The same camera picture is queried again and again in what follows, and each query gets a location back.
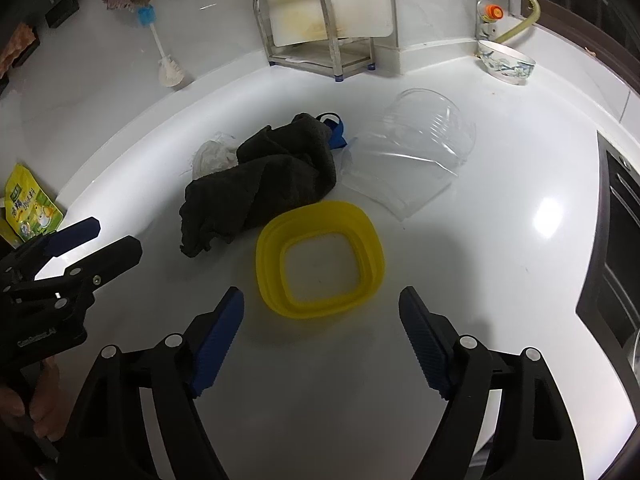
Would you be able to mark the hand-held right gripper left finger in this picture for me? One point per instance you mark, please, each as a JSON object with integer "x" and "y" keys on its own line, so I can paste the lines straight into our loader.
{"x": 220, "y": 345}

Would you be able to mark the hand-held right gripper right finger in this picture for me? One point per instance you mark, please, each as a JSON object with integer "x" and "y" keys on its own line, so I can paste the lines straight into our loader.
{"x": 427, "y": 345}

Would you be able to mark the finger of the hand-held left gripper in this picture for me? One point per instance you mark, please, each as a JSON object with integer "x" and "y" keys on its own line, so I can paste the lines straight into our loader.
{"x": 72, "y": 237}
{"x": 110, "y": 257}

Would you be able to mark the white tissue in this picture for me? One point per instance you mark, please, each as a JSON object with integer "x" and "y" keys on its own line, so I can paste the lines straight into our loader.
{"x": 212, "y": 155}

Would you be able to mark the black cloth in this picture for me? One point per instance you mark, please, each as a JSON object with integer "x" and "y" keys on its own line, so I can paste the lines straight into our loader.
{"x": 260, "y": 180}

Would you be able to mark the clear plastic jar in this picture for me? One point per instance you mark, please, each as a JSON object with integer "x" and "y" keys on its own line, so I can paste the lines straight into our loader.
{"x": 425, "y": 120}

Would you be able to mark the person's left hand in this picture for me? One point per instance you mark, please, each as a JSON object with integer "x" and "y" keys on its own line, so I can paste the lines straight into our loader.
{"x": 49, "y": 395}

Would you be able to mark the green yellow seasoning pouch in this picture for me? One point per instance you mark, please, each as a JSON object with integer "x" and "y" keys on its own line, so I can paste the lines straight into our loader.
{"x": 30, "y": 205}

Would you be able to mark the blue and white bottle brush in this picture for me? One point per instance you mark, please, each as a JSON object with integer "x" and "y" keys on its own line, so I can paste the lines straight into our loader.
{"x": 172, "y": 72}

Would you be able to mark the orange wavy sponge cloth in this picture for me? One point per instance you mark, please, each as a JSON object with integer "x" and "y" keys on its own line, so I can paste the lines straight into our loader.
{"x": 17, "y": 42}

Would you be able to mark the patterned ceramic bowl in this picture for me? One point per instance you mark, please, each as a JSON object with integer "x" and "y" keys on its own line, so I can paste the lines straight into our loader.
{"x": 505, "y": 67}

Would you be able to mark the metal cutting board rack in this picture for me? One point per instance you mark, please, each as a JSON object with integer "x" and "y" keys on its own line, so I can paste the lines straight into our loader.
{"x": 331, "y": 35}

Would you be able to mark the black wall-mounted holder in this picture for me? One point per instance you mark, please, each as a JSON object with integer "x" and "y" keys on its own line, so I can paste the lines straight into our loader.
{"x": 62, "y": 12}

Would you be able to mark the dark window frame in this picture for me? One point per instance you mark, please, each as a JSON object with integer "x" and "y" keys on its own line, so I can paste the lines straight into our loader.
{"x": 590, "y": 0}

